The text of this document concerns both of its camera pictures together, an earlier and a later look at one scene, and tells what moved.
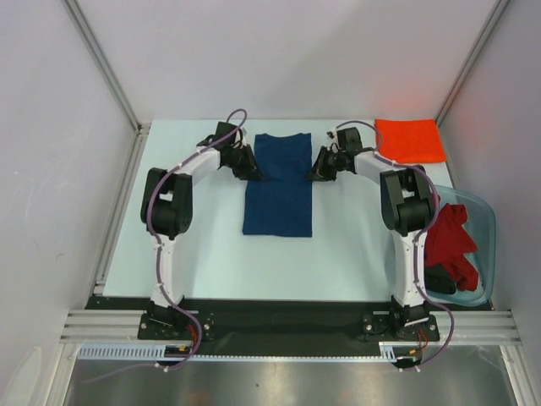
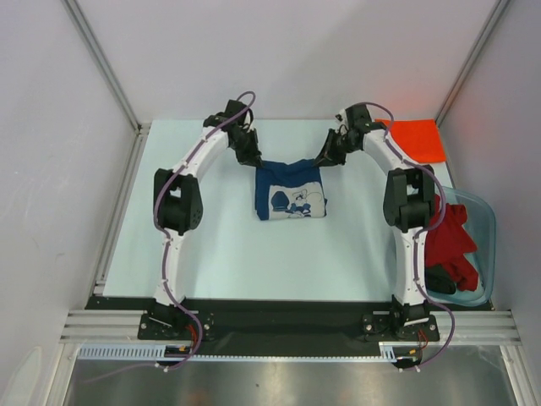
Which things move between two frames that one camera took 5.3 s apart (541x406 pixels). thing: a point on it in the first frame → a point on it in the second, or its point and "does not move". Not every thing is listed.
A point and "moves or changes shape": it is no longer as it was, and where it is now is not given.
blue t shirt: [281, 202] moves or changes shape
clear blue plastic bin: [482, 224] does not move
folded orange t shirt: [409, 139] does not move
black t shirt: [438, 279] does not move
